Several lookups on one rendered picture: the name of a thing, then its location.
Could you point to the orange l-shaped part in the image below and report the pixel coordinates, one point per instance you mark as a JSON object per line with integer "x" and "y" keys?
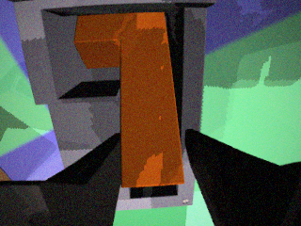
{"x": 137, "y": 43}

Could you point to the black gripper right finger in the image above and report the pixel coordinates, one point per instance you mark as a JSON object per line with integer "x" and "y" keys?
{"x": 240, "y": 189}

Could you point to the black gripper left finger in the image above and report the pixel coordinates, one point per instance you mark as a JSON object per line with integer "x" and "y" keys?
{"x": 83, "y": 194}

